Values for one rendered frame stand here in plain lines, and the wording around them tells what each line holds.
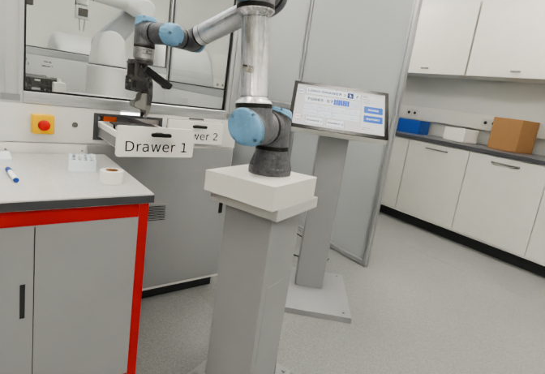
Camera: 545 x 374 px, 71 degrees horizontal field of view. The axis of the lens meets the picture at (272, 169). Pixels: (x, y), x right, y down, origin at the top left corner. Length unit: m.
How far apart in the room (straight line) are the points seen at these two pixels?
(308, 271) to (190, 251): 0.69
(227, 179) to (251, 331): 0.55
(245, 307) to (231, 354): 0.21
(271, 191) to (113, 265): 0.53
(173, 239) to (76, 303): 0.82
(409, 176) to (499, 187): 0.84
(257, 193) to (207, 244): 1.00
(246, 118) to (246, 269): 0.53
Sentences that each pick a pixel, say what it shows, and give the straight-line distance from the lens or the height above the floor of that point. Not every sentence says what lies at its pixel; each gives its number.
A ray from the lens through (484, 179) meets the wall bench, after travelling 3.76.
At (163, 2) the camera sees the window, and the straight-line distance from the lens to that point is 1.85.
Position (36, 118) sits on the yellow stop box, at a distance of 1.66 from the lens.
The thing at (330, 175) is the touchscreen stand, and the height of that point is 0.72.
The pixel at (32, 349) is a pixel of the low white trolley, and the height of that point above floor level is 0.32.
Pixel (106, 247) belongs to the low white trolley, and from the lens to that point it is 1.25.
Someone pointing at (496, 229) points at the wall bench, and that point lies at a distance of 3.76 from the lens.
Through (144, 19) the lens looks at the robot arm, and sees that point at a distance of 1.51.
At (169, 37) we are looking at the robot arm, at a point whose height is 1.24.
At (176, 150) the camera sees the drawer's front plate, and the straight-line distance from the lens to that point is 1.50.
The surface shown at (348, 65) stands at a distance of 2.99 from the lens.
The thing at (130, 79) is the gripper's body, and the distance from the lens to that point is 1.50.
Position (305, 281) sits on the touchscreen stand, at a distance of 2.31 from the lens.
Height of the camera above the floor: 1.11
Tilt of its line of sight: 11 degrees down
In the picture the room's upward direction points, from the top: 8 degrees clockwise
